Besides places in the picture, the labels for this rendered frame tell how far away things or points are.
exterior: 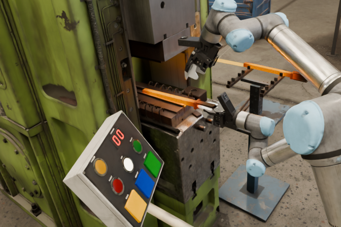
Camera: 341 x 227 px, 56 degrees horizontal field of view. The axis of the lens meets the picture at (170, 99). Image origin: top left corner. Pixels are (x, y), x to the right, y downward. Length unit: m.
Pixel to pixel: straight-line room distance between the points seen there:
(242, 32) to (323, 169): 0.45
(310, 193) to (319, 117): 1.82
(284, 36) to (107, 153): 0.66
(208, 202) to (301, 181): 0.80
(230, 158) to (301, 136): 2.00
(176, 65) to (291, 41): 0.94
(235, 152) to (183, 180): 1.23
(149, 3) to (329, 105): 0.75
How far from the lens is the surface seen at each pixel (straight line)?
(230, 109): 1.44
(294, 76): 2.00
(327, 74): 0.95
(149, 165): 1.20
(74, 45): 1.25
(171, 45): 1.40
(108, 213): 1.05
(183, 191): 1.73
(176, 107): 1.58
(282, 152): 1.29
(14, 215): 2.77
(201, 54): 1.18
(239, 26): 1.03
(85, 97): 1.34
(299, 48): 1.01
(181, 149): 1.56
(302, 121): 0.79
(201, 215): 2.16
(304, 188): 2.61
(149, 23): 1.29
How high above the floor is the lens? 1.80
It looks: 30 degrees down
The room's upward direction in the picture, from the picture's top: 6 degrees counter-clockwise
